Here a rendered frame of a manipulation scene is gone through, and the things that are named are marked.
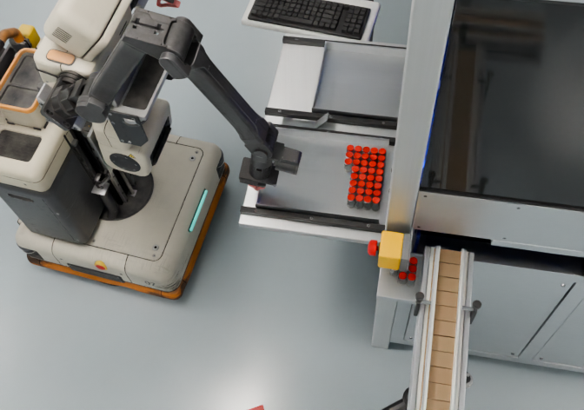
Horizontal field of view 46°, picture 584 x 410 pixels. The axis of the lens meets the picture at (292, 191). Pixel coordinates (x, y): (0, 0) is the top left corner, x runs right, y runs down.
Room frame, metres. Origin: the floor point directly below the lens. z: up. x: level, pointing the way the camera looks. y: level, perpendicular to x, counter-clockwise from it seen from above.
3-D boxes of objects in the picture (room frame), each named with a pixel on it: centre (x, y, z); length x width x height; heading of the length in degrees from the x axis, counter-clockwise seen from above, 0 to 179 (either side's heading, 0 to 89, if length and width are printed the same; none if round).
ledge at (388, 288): (0.67, -0.27, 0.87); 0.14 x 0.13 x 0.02; 73
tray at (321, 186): (1.00, -0.09, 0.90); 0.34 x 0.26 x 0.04; 74
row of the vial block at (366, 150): (0.97, -0.20, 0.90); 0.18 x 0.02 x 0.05; 164
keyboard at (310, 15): (1.69, -0.14, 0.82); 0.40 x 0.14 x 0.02; 66
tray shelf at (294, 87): (1.15, -0.17, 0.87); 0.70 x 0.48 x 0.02; 163
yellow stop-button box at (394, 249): (0.70, -0.23, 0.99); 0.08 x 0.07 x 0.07; 73
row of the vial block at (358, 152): (0.98, -0.18, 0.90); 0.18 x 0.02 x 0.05; 164
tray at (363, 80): (1.30, -0.29, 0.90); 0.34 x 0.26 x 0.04; 73
